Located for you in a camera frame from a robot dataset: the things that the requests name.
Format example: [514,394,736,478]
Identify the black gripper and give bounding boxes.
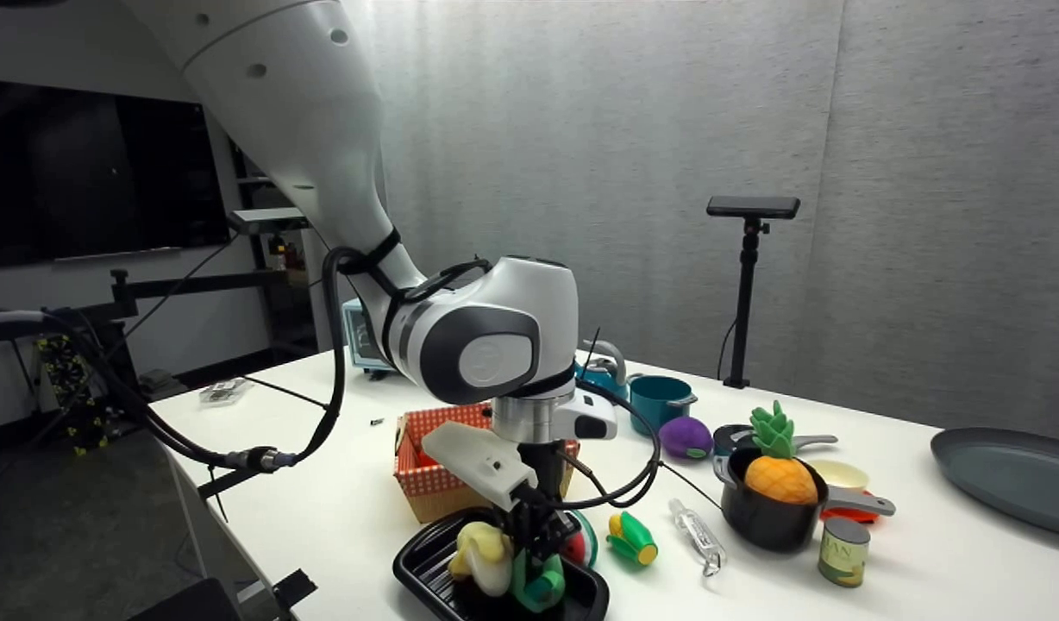
[507,439,577,573]

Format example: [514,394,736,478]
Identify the green plush toy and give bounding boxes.
[507,548,568,617]

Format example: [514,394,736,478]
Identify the yellow banana plush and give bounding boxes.
[449,517,517,600]

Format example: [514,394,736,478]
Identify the watermelon slice plush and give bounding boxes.
[559,509,604,573]

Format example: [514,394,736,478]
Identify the black ribbed plastic tray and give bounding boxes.
[389,504,615,621]

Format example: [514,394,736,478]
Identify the orange checkered box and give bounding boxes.
[389,399,583,528]

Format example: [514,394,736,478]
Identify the pineapple plush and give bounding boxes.
[742,397,825,509]

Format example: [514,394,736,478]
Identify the yellow corn toy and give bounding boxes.
[604,507,662,573]

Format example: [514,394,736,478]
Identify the metal tongs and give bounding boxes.
[664,497,727,579]

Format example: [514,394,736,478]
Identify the teal kettle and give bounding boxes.
[574,339,631,408]

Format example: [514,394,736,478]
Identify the purple eggplant toy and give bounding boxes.
[654,415,714,464]

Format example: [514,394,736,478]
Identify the teal toy pot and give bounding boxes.
[627,374,701,443]

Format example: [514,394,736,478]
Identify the small dark toy pan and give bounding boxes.
[709,420,842,459]

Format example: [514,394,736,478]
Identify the black cooking pot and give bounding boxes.
[714,446,832,556]

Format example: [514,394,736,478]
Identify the translucent blue container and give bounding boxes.
[338,292,397,380]

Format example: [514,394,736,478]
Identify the cream toy bowl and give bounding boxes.
[802,456,873,497]

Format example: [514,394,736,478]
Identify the small tin can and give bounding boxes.
[814,514,873,590]

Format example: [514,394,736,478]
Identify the dark shelf unit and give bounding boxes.
[226,133,324,352]

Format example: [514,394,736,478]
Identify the black mounting boom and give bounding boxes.
[0,264,282,349]

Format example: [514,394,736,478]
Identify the dark grey oval plate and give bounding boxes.
[928,425,1059,540]

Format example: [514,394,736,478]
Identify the black tv monitor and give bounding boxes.
[0,75,236,274]

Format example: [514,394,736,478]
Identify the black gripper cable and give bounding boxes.
[559,431,670,514]

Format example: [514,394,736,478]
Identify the grey utensil handle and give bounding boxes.
[820,482,901,522]

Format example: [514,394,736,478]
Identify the thick black cable bundle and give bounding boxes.
[42,246,359,477]

